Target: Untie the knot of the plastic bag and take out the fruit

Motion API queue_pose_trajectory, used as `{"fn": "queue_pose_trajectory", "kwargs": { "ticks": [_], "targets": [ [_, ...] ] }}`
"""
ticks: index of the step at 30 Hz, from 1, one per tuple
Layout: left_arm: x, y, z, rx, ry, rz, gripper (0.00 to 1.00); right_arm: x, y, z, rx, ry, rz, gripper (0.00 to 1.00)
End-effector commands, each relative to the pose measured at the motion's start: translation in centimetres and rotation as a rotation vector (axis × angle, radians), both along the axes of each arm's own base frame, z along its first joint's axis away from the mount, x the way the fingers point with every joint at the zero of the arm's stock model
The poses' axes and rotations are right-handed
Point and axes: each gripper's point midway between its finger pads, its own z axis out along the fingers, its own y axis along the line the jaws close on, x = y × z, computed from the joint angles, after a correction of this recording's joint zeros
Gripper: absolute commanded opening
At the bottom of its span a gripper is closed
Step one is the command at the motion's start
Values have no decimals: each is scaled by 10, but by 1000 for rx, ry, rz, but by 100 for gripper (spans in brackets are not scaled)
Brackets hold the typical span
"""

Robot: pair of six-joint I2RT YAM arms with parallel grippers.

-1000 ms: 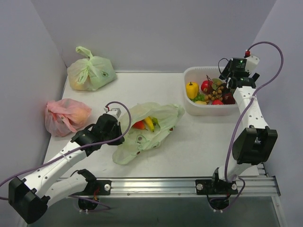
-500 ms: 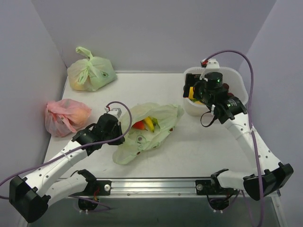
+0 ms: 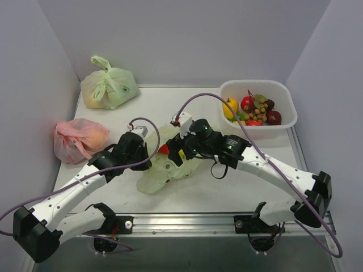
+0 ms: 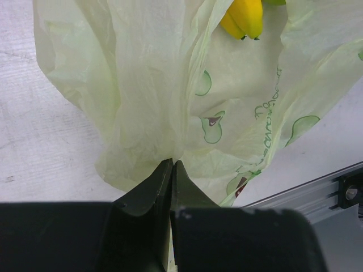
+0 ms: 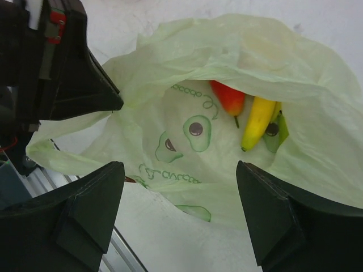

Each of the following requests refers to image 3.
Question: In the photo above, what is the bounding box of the light green fruit bag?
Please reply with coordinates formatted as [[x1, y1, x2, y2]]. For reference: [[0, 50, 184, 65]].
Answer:
[[136, 125, 201, 194]]

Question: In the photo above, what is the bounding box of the yellow bell pepper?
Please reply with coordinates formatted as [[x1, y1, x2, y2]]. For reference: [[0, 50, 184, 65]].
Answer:
[[222, 98, 239, 120]]

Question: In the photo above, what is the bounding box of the red tomato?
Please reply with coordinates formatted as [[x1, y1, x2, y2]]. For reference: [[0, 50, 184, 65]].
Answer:
[[246, 120, 263, 126]]

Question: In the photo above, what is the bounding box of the brown longan bunch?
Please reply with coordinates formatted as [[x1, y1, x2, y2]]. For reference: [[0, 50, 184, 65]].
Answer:
[[244, 90, 267, 123]]

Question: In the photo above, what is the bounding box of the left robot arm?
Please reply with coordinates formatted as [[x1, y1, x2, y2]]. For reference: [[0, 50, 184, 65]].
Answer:
[[13, 126, 151, 263]]

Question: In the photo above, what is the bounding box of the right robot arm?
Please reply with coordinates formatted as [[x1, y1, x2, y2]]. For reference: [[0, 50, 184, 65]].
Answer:
[[166, 119, 332, 232]]

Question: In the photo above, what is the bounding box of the pink knotted plastic bag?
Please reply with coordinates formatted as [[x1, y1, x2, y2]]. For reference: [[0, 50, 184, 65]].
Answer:
[[53, 118, 109, 164]]

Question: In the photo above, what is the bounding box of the green knotted plastic bag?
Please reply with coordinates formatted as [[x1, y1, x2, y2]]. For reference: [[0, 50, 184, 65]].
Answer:
[[81, 56, 141, 109]]

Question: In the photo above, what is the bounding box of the dark red fruit lower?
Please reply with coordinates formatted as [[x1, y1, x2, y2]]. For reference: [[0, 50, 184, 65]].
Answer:
[[265, 110, 282, 126]]

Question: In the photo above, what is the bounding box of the dark maroon fruit upper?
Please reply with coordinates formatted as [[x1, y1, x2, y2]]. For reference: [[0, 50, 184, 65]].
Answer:
[[265, 99, 275, 112]]

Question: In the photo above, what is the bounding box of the red apple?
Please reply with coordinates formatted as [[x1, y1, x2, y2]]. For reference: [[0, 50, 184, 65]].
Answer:
[[240, 96, 254, 112]]

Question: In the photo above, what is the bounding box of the white plastic basket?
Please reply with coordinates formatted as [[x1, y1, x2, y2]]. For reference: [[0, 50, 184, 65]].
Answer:
[[220, 80, 298, 139]]

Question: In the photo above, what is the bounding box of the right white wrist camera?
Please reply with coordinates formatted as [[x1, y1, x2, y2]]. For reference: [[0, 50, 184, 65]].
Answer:
[[170, 112, 193, 139]]

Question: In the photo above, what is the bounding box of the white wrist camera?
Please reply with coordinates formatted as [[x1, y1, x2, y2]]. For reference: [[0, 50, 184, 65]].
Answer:
[[127, 124, 148, 140], [170, 112, 193, 139]]

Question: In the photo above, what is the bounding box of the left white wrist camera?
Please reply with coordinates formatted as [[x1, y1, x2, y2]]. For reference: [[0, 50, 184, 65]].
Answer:
[[127, 124, 148, 140]]

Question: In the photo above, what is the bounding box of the left black base bracket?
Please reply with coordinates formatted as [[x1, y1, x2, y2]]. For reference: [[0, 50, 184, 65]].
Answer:
[[94, 203, 134, 235]]

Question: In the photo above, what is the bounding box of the black base bracket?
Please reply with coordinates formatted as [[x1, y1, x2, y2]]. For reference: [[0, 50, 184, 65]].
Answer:
[[234, 215, 255, 234], [94, 203, 134, 235]]

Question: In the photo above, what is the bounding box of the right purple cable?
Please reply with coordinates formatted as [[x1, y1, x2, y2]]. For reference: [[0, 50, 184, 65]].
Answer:
[[175, 92, 343, 258]]

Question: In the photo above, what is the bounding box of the aluminium mounting rail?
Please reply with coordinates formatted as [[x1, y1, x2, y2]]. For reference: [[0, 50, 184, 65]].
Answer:
[[65, 212, 337, 236]]

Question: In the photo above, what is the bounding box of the right black base bracket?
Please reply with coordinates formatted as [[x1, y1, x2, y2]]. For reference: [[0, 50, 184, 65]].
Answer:
[[234, 215, 255, 234]]

